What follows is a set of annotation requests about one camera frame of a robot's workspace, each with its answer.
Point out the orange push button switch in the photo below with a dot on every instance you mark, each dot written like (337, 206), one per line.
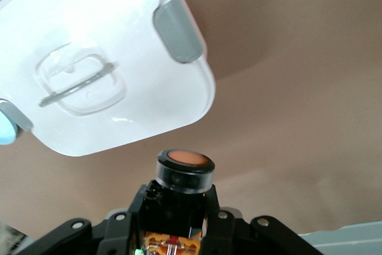
(185, 171)

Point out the grey box latch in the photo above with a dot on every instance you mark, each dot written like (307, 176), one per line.
(16, 114)
(179, 31)

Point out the light blue round plate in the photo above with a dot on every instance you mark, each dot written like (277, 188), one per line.
(6, 129)

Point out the white lidded storage box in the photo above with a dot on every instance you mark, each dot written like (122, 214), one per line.
(119, 13)

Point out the brown table mat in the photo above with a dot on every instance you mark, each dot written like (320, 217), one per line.
(298, 87)

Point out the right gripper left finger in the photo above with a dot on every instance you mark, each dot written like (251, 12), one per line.
(119, 234)

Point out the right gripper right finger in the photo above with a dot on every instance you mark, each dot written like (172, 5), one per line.
(232, 237)

